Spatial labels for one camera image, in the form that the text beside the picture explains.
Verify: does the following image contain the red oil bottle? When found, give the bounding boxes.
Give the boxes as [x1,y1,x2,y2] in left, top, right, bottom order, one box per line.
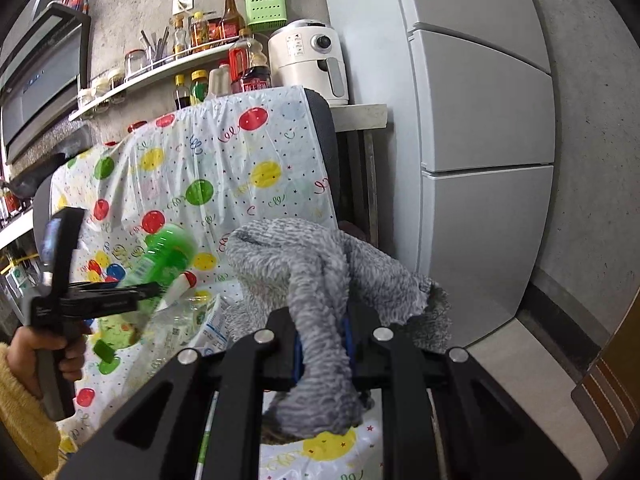
[229,28,256,93]

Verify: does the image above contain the grey fluffy cloth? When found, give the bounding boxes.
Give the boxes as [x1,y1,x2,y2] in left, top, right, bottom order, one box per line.
[220,219,453,443]

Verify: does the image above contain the orange honey bottle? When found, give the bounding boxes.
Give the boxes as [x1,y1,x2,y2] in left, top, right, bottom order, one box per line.
[190,11,210,52]

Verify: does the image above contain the grey refrigerator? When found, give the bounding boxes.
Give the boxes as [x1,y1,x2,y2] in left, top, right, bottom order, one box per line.
[320,0,558,348]

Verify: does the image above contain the person's left forearm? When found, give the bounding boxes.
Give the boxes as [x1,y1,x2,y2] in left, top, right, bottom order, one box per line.
[0,342,63,478]

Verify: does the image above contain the brown wooden furniture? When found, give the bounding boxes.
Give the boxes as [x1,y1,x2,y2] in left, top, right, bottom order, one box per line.
[572,330,640,453]

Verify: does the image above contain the red seasoning bottles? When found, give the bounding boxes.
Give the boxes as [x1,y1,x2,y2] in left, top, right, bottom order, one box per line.
[0,185,23,227]

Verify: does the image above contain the black office chair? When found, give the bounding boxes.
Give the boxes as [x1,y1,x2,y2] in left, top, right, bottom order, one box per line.
[305,89,381,256]

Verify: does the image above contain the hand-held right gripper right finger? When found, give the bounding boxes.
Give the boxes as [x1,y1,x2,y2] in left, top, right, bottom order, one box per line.
[342,302,583,480]

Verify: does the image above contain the large glass jar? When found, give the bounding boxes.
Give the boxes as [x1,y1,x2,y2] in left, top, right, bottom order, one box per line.
[125,49,147,79]

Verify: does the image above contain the white curved wall shelf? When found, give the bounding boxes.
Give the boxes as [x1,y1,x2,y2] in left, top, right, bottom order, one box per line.
[70,42,241,121]

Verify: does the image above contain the person's left hand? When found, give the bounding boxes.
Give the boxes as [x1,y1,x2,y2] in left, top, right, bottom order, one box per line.
[7,330,87,397]

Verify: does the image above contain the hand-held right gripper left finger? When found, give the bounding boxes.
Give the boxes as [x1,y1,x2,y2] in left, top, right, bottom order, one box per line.
[57,307,306,480]

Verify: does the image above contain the green plastic bottle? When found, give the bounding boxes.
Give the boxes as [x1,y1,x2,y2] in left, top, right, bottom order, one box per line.
[117,224,199,313]

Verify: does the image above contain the tall brown sauce bottle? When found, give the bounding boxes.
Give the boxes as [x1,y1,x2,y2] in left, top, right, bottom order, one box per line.
[220,0,246,39]

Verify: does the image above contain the clear small bottle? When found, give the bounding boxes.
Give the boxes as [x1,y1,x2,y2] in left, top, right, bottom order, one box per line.
[172,15,190,59]

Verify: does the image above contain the white air fryer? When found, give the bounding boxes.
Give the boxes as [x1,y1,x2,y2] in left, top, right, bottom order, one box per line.
[268,19,349,107]

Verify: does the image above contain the dark jug with red label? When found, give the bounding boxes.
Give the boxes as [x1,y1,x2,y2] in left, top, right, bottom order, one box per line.
[240,42,273,92]

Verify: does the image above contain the balloon print plastic cover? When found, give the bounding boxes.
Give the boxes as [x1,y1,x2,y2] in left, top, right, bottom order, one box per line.
[50,85,381,480]

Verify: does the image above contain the yellow green bottle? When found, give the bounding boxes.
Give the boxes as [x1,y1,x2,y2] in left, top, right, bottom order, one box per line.
[190,70,210,104]

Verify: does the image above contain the green utensil holder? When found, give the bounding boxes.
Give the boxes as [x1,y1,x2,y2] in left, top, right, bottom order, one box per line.
[245,0,287,32]

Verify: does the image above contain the clear plastic bottle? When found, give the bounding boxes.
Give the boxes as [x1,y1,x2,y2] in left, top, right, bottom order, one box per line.
[145,295,221,357]

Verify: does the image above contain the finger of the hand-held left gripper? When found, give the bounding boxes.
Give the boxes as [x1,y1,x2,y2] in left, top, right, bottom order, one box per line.
[60,301,140,320]
[70,281,162,306]

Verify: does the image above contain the dark soy sauce bottle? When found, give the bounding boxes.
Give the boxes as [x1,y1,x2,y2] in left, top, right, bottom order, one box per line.
[174,75,193,110]

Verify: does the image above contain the steel range hood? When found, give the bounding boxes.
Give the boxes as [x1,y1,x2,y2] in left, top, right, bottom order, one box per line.
[0,0,93,166]

